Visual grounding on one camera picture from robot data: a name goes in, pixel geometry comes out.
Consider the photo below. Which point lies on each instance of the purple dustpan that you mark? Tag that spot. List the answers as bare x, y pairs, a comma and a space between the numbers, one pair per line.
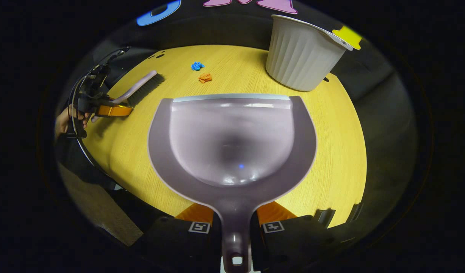
232, 144

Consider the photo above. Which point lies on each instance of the orange paper trash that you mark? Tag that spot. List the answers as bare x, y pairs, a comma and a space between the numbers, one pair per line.
205, 77

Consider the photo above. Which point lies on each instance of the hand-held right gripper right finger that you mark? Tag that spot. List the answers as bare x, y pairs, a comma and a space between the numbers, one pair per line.
289, 246

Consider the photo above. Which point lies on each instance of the white ribbed garbage bin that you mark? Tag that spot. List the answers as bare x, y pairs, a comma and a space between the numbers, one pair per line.
300, 57

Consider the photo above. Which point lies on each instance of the blue paper trash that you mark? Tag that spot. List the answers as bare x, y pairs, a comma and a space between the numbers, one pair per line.
197, 66

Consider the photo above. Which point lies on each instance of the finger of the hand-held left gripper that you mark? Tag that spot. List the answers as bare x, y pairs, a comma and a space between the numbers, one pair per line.
115, 111

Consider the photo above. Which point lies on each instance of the black backdrop cloth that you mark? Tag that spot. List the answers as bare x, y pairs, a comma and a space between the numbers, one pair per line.
217, 30

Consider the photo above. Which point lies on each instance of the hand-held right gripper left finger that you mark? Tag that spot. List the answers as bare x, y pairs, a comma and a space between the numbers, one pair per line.
179, 246

